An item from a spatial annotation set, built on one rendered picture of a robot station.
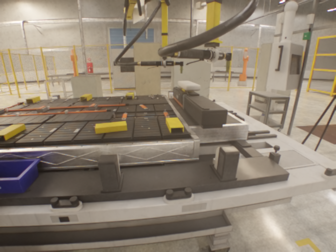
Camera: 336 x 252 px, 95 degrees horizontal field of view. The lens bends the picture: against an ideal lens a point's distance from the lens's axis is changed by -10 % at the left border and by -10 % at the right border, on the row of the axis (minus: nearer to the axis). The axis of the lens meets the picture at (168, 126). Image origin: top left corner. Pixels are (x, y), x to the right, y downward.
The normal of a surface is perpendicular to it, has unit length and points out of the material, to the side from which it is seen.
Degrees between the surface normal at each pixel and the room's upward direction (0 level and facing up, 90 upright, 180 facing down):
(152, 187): 0
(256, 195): 90
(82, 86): 90
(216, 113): 90
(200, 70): 90
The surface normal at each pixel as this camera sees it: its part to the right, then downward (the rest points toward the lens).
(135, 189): 0.00, -0.94
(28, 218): 0.14, 0.34
